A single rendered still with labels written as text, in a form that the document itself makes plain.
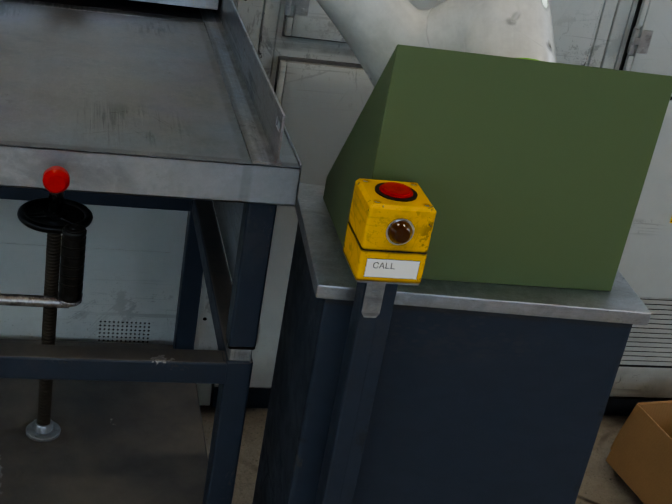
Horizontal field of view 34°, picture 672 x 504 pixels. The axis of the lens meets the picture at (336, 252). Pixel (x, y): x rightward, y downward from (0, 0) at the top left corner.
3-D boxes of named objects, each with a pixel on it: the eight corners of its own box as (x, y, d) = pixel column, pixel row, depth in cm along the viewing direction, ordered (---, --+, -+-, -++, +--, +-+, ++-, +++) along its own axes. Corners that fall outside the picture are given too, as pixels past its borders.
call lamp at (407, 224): (414, 251, 123) (420, 223, 121) (385, 249, 122) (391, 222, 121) (411, 245, 124) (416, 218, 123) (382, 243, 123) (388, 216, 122)
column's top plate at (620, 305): (570, 222, 172) (573, 210, 171) (648, 326, 143) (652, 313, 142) (291, 194, 164) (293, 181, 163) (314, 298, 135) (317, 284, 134)
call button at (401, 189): (415, 209, 124) (417, 196, 124) (381, 206, 123) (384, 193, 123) (406, 194, 128) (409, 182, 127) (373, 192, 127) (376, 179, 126)
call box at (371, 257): (421, 287, 127) (438, 208, 122) (355, 284, 125) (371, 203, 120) (403, 256, 134) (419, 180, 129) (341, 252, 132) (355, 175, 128)
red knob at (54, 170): (68, 197, 133) (70, 172, 132) (41, 195, 132) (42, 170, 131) (69, 182, 137) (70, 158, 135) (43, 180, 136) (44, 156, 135)
